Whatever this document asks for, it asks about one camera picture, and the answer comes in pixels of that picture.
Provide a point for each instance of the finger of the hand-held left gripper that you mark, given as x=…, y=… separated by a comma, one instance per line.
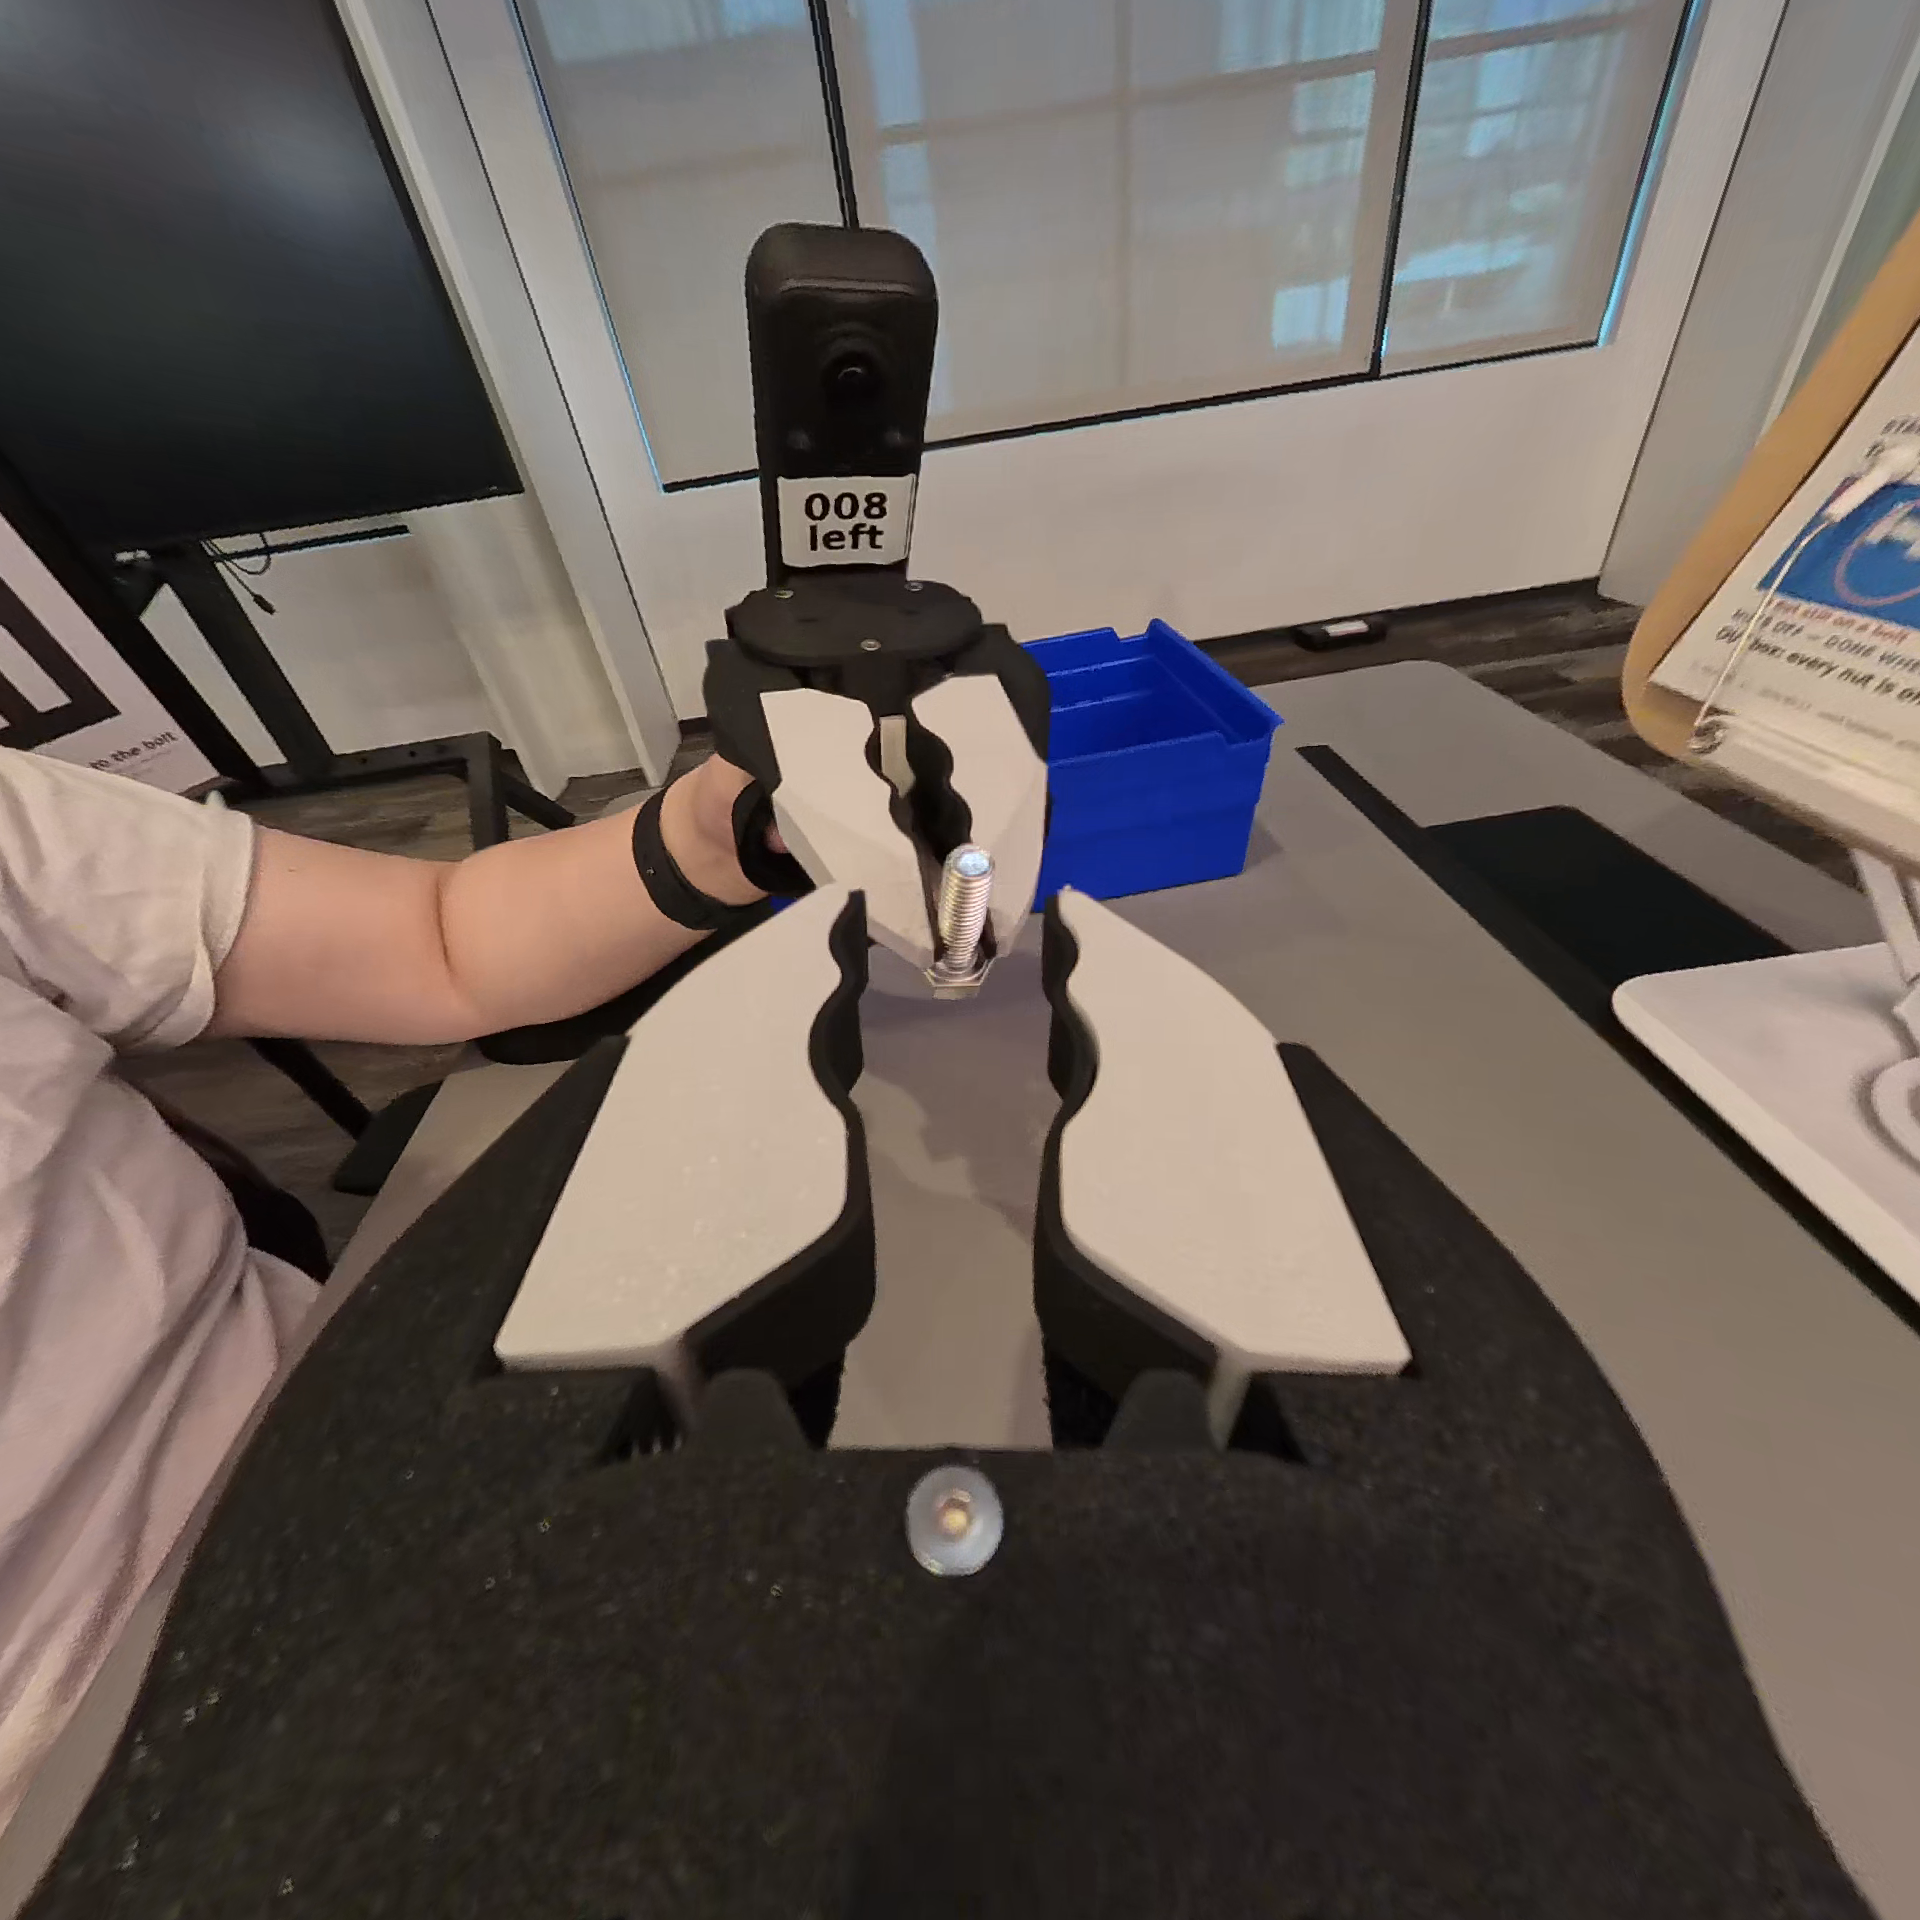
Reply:
x=1004, y=779
x=833, y=796

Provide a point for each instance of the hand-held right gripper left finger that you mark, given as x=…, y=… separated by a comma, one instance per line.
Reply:
x=691, y=1185

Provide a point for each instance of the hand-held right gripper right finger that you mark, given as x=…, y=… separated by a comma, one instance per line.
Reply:
x=1231, y=1200

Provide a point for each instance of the silver hex bolt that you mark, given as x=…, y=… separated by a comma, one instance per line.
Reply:
x=968, y=900

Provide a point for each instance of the blue plastic bin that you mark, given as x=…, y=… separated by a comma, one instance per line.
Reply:
x=1155, y=779

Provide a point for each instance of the person's left forearm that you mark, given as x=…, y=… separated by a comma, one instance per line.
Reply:
x=450, y=945

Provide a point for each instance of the person's left hand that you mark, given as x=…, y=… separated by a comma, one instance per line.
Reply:
x=704, y=825

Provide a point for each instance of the black wrist band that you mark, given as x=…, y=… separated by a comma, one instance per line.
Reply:
x=668, y=868

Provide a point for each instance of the large glass window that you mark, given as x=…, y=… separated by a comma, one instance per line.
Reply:
x=1125, y=194

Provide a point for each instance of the wood and white document stand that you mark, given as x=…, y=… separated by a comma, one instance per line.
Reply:
x=1755, y=1080

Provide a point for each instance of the person's light clothing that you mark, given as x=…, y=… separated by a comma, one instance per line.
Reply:
x=105, y=1200

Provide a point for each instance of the black metal screen stand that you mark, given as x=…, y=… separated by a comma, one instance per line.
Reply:
x=255, y=674

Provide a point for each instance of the printed instruction poster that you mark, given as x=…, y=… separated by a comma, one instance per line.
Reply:
x=1829, y=600

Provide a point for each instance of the large black wall screen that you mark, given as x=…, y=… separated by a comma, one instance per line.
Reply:
x=225, y=253

